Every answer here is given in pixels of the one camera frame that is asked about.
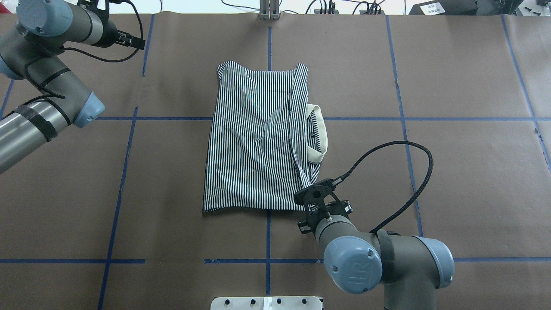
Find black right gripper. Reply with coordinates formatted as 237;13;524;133
294;178;353;234

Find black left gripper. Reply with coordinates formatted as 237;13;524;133
80;0;145;50

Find navy white striped polo shirt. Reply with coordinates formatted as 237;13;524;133
203;61;328;213

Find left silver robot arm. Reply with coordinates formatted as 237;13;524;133
0;0;146;173

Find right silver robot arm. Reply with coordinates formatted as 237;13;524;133
294;179;455;310

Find brown paper table mat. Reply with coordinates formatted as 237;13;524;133
1;12;550;310

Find black box with label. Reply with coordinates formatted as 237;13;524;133
407;0;478;16

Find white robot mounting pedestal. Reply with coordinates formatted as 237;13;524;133
210;295;324;310

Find aluminium frame post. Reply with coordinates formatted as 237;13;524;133
258;0;281;20

